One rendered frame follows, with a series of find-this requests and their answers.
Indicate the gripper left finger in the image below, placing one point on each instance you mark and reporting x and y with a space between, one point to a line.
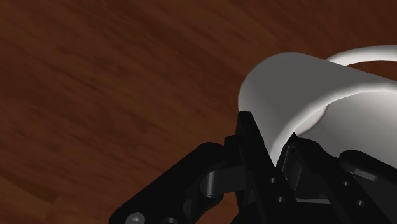
248 161

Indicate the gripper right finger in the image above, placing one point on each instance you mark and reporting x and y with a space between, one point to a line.
341 180

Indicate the white mug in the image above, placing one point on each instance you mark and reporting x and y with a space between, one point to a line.
304 93

